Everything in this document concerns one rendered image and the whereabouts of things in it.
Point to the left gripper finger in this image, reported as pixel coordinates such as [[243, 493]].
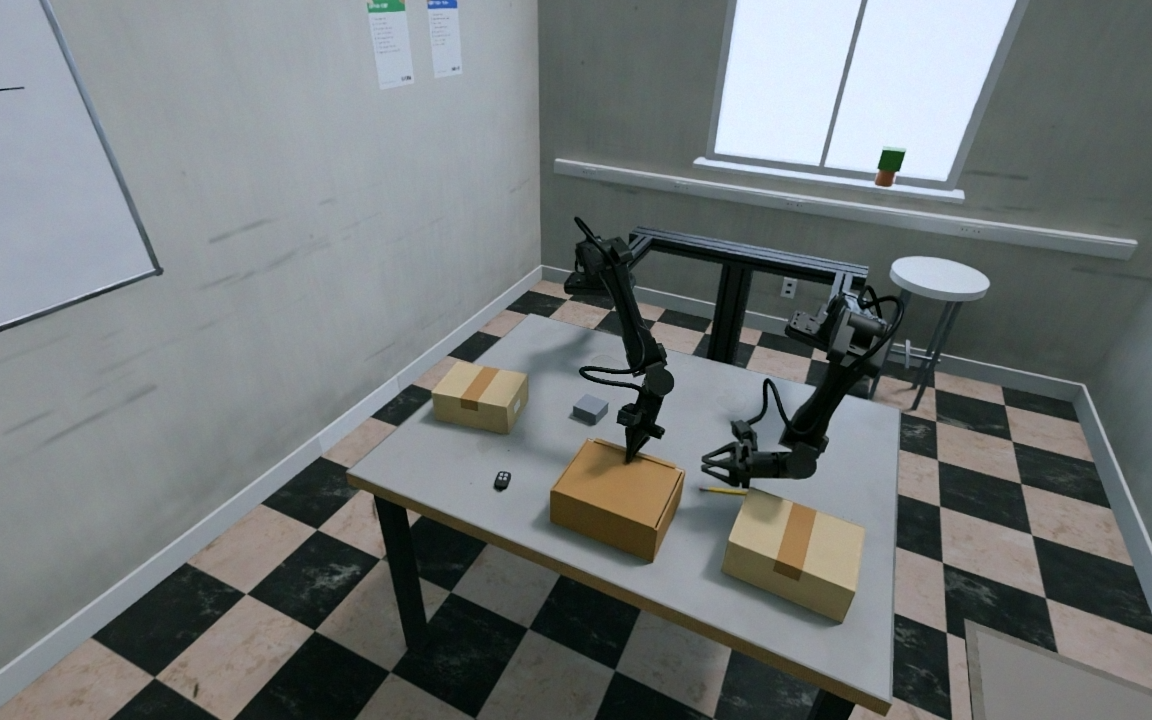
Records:
[[730, 480], [733, 466]]

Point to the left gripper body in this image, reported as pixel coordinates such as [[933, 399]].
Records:
[[762, 462]]

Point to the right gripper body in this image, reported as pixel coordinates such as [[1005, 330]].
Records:
[[650, 410]]

